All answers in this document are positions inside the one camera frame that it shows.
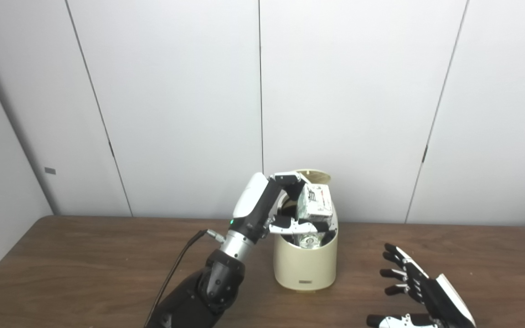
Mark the small white green milk carton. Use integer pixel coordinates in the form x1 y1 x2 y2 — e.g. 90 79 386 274
296 184 334 249

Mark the cream round bin lid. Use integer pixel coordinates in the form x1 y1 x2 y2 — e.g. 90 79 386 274
290 169 331 185

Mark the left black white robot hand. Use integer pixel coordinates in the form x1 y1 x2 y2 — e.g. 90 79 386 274
232 171 331 244

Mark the cream-colored trash bin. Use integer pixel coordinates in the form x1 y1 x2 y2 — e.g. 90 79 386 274
273 180 339 291

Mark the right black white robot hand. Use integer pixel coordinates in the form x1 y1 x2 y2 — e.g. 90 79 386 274
366 243 477 328

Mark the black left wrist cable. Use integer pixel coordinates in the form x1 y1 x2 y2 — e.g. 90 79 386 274
143 229 226 328

